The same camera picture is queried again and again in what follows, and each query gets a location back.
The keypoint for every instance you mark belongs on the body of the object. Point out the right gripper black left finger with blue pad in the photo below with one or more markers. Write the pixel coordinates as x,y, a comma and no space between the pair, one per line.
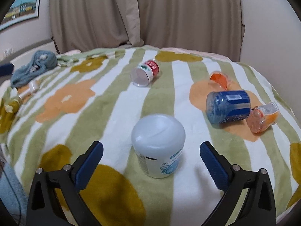
43,205

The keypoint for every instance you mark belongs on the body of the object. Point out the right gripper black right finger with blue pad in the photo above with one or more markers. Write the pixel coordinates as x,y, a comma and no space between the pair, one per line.
259,205

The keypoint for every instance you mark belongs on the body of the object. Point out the orange clear cup near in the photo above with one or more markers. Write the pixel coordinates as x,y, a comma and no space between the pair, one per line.
262,117

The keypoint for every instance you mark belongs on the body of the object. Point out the orange clear cup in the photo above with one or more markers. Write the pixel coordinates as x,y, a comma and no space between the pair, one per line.
262,117
222,79

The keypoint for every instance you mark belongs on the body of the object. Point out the blue plastic cup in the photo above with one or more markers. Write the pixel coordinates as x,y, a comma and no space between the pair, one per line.
227,106

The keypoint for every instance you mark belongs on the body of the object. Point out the white translucent plastic cup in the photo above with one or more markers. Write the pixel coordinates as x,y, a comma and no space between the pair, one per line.
158,141

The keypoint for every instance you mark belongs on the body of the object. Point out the orange clear cup far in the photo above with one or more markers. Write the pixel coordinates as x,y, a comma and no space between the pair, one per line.
222,79

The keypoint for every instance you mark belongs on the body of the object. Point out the white small bottle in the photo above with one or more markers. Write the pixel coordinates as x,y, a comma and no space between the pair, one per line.
33,87

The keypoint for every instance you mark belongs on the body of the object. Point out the dark blue object at left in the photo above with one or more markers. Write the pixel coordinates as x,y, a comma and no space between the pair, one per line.
6,69

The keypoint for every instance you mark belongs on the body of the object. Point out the green striped floral blanket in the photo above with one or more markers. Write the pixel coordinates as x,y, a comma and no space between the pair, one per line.
93,98

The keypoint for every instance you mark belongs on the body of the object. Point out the blue grey towel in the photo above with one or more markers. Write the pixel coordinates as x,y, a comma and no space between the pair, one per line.
41,62

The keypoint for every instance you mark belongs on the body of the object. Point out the beige curtain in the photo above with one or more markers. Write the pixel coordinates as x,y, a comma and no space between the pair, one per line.
213,26

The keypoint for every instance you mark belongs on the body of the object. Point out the framed landscape picture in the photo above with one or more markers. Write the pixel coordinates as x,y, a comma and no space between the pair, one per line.
21,10

